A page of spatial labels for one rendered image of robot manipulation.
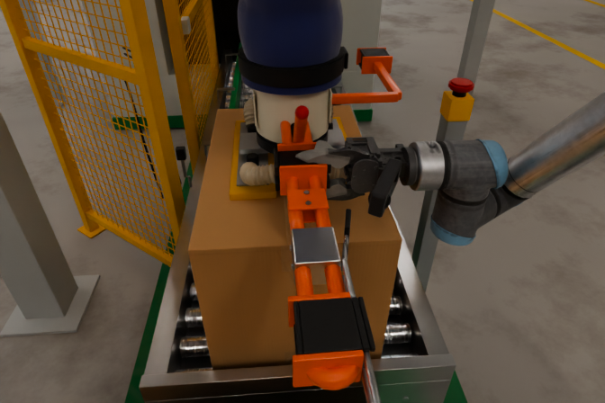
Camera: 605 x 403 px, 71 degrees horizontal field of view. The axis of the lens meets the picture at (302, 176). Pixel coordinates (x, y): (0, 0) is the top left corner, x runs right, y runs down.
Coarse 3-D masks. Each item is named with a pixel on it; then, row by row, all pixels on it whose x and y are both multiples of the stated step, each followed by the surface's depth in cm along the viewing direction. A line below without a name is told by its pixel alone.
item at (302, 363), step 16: (288, 304) 50; (304, 304) 49; (320, 304) 49; (336, 304) 49; (352, 304) 49; (288, 320) 52; (304, 320) 47; (320, 320) 47; (336, 320) 47; (352, 320) 47; (304, 336) 45; (320, 336) 45; (336, 336) 45; (352, 336) 45; (304, 352) 44; (320, 352) 44; (336, 352) 44; (352, 352) 44; (304, 368) 44; (304, 384) 46
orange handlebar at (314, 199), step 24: (384, 72) 113; (336, 96) 100; (360, 96) 101; (384, 96) 101; (288, 192) 68; (312, 192) 68; (288, 216) 68; (312, 216) 67; (336, 264) 56; (312, 288) 54; (336, 288) 53; (336, 384) 43
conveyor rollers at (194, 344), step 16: (240, 96) 233; (192, 288) 121; (400, 304) 117; (192, 320) 114; (192, 336) 109; (384, 336) 109; (400, 336) 109; (192, 352) 106; (208, 352) 107; (208, 368) 102
